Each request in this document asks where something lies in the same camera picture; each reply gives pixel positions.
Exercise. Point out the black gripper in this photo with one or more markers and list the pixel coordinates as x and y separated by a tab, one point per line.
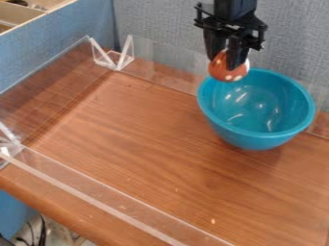
231	20

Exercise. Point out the red white-stemmed toy mushroom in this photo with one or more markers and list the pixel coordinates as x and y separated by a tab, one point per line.
220	71

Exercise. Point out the blue plastic bowl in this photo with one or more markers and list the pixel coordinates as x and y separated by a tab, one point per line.
259	112

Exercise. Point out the clear acrylic back barrier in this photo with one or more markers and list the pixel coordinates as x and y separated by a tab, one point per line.
169	66

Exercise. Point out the clear acrylic barrier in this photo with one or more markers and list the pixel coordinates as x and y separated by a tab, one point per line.
169	66
127	208
34	105

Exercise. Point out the clear acrylic left barrier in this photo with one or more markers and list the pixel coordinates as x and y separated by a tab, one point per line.
34	105

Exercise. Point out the wooden shelf unit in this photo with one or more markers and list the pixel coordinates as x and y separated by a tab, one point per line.
18	12

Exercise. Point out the clear acrylic front barrier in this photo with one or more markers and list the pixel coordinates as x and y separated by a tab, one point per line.
127	208

